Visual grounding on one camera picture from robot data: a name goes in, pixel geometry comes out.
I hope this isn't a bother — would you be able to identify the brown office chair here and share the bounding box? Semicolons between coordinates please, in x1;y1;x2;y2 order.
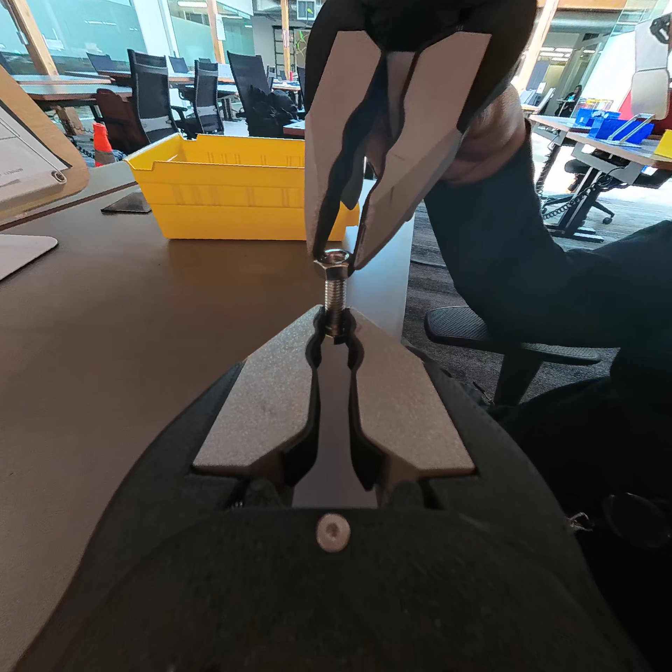
96;88;149;155

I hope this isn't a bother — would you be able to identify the wooden office desk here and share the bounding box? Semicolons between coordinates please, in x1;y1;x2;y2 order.
13;73;133;124

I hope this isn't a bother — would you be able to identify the instruction sheet on wooden stand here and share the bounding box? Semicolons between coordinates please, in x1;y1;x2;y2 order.
0;65;91;281

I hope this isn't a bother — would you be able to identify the grey office desk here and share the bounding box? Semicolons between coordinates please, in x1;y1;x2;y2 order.
529;113;672;243

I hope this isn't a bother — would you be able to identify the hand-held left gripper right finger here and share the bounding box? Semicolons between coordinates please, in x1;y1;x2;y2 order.
349;308;477;493

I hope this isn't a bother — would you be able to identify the orange traffic cone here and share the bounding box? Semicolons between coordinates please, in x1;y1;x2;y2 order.
92;122;116;166

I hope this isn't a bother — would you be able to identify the person's right hand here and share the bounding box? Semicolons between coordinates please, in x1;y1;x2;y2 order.
436;84;528;187

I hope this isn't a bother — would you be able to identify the steel hex bolt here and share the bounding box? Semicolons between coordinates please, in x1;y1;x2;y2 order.
321;275;350;343

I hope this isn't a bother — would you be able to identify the black backpack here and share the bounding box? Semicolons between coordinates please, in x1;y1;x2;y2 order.
251;89;301;138

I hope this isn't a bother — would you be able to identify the yellow plastic storage bin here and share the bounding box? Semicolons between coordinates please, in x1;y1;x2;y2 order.
124;133;361;241

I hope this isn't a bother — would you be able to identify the printed instruction sheet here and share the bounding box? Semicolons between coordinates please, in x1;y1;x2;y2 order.
0;100;71;211

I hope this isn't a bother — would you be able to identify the black mesh office chair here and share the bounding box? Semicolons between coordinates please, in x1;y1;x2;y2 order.
424;306;602;406

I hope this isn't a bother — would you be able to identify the blue storage bin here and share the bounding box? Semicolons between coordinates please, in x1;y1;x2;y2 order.
588;117;655;146
575;107;621;128

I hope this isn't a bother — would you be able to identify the steel hex nut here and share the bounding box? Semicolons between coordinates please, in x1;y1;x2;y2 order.
314;249;357;280

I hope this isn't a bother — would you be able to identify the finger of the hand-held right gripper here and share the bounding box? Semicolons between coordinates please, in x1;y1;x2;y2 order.
303;30;383;261
353;30;493;271

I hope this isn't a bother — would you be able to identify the white board on stand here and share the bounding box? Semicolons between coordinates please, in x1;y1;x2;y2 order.
629;15;672;115

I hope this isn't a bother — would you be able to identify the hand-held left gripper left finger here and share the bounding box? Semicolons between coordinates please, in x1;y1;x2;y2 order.
192;306;322;489

